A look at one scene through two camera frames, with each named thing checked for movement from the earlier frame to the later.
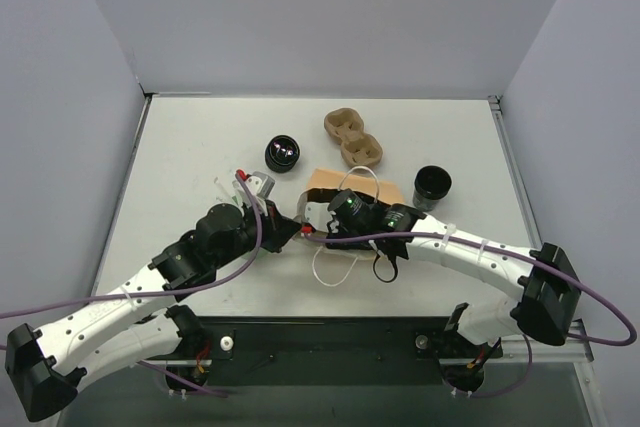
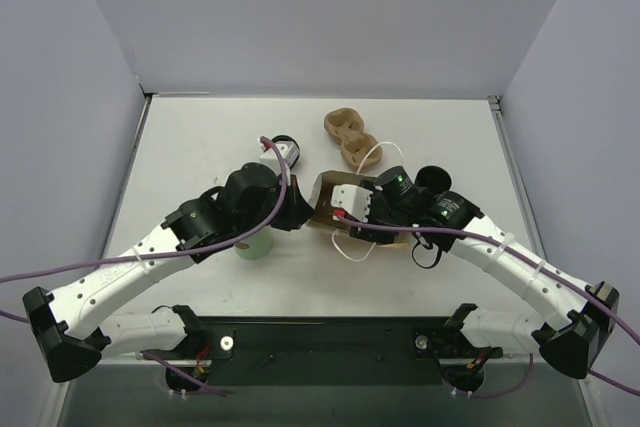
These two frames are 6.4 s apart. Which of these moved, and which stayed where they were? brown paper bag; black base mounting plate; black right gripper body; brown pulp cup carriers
Moved: black right gripper body; brown paper bag
Stayed: black base mounting plate; brown pulp cup carriers
